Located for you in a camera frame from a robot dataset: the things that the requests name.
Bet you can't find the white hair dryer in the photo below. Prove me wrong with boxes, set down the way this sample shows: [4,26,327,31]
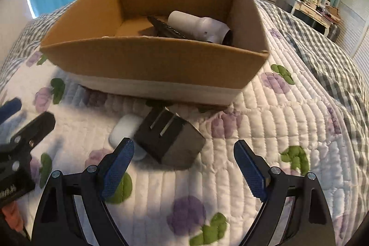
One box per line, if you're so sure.
[168,11,233,46]

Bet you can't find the black remote control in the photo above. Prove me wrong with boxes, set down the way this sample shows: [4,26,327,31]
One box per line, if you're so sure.
[147,16,187,39]

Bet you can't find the brown cardboard box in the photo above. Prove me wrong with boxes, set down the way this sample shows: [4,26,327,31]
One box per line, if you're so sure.
[40,0,270,106]

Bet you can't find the white earbuds case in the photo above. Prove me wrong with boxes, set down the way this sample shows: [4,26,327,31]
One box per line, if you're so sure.
[109,114,147,161]

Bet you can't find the white vanity table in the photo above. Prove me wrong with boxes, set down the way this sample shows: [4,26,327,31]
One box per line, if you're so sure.
[283,0,336,37]

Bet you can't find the white wardrobe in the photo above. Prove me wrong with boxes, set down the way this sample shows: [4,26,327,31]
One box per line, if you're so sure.
[336,0,368,77]

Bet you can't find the black power adapter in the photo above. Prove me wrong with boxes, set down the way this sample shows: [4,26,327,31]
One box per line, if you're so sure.
[133,106,206,170]

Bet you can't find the floral quilted bedspread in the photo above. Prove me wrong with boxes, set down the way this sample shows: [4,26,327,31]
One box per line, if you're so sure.
[1,8,368,245]

